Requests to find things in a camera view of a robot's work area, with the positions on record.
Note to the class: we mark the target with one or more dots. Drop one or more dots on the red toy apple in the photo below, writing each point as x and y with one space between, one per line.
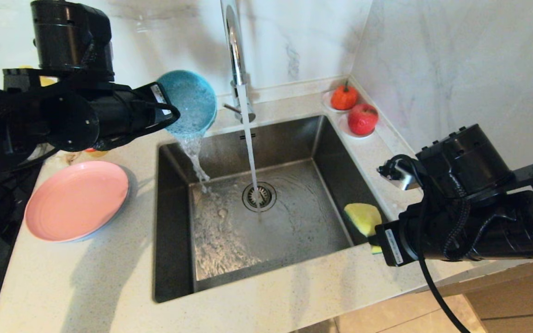
363 119

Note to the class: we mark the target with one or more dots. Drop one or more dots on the metal drain strainer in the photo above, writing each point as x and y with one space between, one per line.
266 194

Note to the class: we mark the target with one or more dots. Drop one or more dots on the orange dish soap bottle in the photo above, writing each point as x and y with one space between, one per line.
96 152

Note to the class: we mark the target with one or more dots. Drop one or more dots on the blue bowl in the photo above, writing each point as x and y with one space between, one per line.
195 99

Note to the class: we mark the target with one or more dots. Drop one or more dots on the yellow green sponge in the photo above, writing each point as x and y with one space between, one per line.
363 217

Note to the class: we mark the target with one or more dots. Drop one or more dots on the orange toy pumpkin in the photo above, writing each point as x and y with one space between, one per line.
344 97

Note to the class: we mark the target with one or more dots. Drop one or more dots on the stainless steel sink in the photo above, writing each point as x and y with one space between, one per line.
294 249

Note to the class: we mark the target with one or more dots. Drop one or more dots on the pink plate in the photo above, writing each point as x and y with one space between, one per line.
77 201

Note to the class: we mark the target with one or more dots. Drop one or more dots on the small white dish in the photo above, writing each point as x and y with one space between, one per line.
345 131
327 102

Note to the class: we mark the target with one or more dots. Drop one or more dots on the chrome faucet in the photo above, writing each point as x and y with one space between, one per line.
235 51

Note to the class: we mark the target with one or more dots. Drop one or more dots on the wooden cabinet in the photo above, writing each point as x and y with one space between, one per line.
511 305

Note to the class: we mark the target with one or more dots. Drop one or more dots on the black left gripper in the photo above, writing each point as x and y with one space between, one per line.
118 111

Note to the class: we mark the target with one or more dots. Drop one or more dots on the grey plate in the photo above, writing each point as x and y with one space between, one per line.
133 187

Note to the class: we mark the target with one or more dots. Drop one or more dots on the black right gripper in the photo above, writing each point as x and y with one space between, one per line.
488 231

